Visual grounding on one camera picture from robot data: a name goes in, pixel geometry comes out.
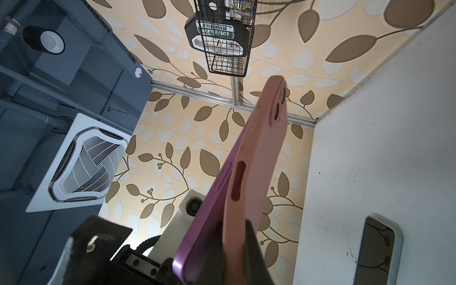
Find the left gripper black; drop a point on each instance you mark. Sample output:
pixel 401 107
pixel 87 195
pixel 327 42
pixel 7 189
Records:
pixel 89 249

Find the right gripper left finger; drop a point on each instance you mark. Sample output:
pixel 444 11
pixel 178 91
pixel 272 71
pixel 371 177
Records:
pixel 213 269

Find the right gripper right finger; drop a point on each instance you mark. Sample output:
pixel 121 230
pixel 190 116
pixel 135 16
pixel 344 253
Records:
pixel 256 272

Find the pink phone case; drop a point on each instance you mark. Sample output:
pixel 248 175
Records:
pixel 253 168

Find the black phone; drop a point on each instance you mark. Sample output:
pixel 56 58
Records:
pixel 380 251

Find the ceiling air conditioner vent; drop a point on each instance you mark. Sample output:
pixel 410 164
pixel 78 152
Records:
pixel 84 167

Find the ceiling spot lamp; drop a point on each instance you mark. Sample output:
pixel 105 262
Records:
pixel 44 40

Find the black white tool in basket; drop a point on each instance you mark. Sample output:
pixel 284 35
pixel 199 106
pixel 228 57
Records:
pixel 221 27

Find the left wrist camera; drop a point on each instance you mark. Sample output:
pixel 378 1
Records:
pixel 171 239

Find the aluminium cage frame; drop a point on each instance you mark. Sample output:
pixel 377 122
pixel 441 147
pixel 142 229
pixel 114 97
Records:
pixel 292 118

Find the back wire basket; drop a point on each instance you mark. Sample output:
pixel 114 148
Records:
pixel 231 66

